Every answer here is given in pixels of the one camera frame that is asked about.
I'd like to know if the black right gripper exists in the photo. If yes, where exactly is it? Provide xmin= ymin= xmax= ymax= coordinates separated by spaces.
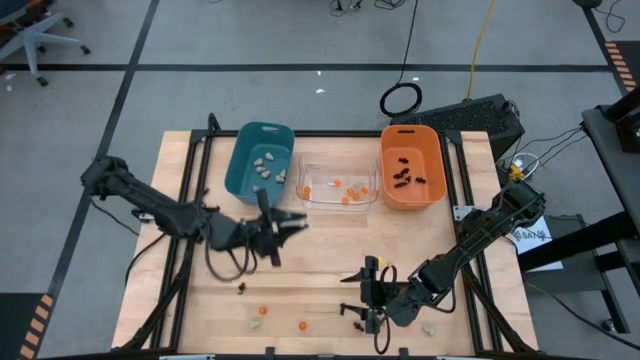
xmin=340 ymin=272 xmax=424 ymax=335

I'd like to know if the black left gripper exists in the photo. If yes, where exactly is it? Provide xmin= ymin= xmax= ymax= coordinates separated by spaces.
xmin=233 ymin=212 xmax=309 ymax=269

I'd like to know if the clear plastic bin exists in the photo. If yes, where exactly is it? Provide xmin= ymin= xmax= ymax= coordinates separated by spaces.
xmin=295 ymin=151 xmax=380 ymax=212

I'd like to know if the teal plastic bin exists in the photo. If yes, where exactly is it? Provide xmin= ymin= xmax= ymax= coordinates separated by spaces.
xmin=224 ymin=120 xmax=296 ymax=208

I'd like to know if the orange plastic bin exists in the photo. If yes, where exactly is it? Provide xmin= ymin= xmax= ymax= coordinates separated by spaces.
xmin=379 ymin=124 xmax=448 ymax=212

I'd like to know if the white printed paper sheet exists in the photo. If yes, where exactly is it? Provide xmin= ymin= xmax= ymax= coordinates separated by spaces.
xmin=510 ymin=219 xmax=565 ymax=273

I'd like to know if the black perforated computer case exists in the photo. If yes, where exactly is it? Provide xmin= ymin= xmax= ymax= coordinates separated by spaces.
xmin=389 ymin=93 xmax=526 ymax=162

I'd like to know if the black metal desk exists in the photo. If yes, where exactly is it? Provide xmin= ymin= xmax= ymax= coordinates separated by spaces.
xmin=517 ymin=102 xmax=640 ymax=336

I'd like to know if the black orange striped floor mat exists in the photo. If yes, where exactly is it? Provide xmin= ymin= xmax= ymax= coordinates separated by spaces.
xmin=602 ymin=39 xmax=640 ymax=96
xmin=0 ymin=292 xmax=56 ymax=360

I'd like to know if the black box device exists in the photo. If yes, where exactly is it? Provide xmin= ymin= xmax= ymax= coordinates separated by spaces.
xmin=599 ymin=85 xmax=640 ymax=154

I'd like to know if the grey office chair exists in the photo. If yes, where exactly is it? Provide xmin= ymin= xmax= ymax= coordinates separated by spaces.
xmin=0 ymin=0 xmax=92 ymax=89

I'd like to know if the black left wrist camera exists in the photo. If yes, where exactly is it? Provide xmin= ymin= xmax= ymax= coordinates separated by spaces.
xmin=255 ymin=188 xmax=275 ymax=220

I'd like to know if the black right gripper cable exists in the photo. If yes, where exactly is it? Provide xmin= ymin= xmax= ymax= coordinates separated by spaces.
xmin=372 ymin=263 xmax=400 ymax=356

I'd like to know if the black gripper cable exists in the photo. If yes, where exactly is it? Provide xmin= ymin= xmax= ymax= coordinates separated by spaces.
xmin=203 ymin=232 xmax=260 ymax=283
xmin=372 ymin=263 xmax=400 ymax=356

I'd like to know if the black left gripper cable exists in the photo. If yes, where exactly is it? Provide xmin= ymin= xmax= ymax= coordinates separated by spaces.
xmin=203 ymin=232 xmax=260 ymax=283

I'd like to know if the long black coiled cable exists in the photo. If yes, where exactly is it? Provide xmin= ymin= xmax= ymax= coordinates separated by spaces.
xmin=378 ymin=0 xmax=424 ymax=119

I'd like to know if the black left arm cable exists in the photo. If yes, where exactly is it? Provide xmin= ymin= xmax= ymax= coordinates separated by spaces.
xmin=89 ymin=197 xmax=169 ymax=287

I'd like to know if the long black floor cable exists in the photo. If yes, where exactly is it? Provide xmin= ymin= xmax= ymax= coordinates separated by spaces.
xmin=522 ymin=279 xmax=640 ymax=351

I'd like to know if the white cable loop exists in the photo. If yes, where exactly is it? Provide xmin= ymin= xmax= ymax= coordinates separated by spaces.
xmin=509 ymin=151 xmax=541 ymax=176

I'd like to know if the black cable bundle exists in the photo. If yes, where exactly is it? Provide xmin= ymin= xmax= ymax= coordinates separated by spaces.
xmin=327 ymin=0 xmax=407 ymax=14

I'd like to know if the long yellow cable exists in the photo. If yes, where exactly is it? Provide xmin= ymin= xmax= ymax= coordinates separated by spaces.
xmin=466 ymin=0 xmax=497 ymax=101

